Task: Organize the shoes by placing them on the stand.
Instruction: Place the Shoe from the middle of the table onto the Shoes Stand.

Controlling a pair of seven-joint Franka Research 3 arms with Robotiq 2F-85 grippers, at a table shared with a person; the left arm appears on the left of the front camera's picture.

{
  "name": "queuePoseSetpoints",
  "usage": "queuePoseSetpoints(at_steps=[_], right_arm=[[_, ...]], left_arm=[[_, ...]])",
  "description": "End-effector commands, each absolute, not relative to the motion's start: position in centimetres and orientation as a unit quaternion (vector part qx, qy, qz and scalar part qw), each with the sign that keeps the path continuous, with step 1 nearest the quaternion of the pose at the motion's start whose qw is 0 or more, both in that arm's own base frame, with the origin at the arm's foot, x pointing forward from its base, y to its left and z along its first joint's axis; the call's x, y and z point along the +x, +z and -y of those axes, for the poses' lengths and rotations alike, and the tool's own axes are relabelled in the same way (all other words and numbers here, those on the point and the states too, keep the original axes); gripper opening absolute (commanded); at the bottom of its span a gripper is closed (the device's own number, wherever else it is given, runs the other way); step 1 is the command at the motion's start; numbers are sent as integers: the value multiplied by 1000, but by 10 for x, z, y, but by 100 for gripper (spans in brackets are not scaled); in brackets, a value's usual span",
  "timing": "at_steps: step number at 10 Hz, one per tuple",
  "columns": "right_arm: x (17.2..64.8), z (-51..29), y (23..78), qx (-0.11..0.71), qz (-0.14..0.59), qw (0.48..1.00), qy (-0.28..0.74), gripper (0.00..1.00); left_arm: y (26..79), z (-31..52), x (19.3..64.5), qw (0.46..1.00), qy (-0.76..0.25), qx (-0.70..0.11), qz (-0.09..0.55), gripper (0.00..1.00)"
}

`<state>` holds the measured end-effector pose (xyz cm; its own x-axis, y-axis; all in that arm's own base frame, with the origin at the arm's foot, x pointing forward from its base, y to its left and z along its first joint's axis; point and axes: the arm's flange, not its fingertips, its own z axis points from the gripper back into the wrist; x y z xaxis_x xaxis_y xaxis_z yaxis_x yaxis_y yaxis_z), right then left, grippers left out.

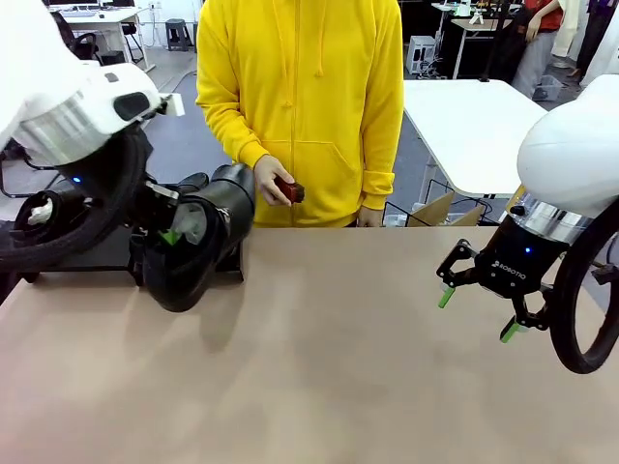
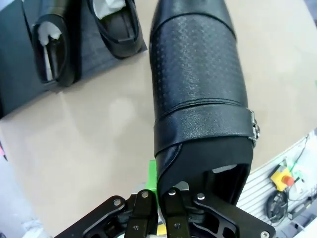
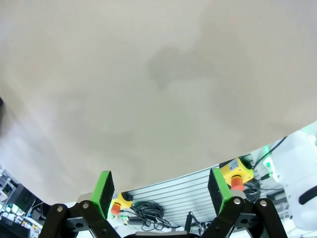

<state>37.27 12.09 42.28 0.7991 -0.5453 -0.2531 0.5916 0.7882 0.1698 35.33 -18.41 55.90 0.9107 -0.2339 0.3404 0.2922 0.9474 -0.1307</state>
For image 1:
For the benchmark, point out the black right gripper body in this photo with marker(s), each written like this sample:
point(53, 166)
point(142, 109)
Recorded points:
point(517, 261)

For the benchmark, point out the left gripper finger with green tip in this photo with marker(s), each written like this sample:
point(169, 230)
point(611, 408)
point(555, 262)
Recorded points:
point(167, 237)
point(162, 198)

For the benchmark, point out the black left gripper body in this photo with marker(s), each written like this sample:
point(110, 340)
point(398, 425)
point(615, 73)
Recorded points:
point(97, 179)

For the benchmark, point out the right gripper finger with green tip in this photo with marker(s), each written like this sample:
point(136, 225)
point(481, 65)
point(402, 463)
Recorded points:
point(457, 270)
point(534, 314)

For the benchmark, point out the left forearm yellow sleeve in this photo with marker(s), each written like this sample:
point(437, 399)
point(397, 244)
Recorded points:
point(382, 164)

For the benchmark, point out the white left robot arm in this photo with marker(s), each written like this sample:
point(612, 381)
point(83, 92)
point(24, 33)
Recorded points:
point(48, 72)

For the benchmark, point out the right forearm yellow sleeve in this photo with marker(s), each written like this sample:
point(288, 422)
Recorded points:
point(227, 130)

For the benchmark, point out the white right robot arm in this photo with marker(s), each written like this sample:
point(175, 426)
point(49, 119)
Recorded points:
point(570, 154)

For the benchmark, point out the black metal shoe stand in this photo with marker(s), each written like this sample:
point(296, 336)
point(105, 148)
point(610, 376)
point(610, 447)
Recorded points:
point(97, 263)
point(229, 263)

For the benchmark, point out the person's left hand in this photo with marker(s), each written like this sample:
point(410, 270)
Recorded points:
point(371, 218)

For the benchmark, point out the person's right hand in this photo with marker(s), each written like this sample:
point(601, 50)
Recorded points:
point(268, 176)

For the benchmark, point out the cardboard box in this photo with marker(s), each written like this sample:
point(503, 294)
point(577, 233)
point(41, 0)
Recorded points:
point(435, 212)

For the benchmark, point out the black computer tower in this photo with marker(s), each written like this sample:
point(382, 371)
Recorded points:
point(113, 57)

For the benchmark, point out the white table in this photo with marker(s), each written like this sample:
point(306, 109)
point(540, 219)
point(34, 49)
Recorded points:
point(464, 135)

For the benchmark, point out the black object beside table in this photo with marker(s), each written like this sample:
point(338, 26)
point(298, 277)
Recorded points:
point(6, 285)

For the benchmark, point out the black mesh office chair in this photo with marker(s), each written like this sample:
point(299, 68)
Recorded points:
point(65, 21)

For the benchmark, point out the white office desk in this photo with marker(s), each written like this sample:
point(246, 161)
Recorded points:
point(116, 17)

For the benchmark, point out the grey stool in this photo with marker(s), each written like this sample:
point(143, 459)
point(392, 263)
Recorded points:
point(176, 29)

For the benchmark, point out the grey plastic bin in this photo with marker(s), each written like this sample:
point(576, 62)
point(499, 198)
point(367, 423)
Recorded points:
point(549, 87)

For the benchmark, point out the person in yellow hoodie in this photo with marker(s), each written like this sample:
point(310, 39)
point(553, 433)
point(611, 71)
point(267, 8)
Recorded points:
point(300, 48)

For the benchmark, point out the mannequin red top grey pants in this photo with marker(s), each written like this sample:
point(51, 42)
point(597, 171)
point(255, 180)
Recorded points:
point(537, 58)

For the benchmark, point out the black hanging garment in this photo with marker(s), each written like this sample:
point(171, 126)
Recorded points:
point(512, 43)

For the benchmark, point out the white computer case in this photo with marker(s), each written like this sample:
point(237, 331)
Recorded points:
point(421, 53)

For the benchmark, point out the wooden top desk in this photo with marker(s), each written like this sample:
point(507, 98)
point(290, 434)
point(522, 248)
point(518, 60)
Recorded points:
point(488, 24)

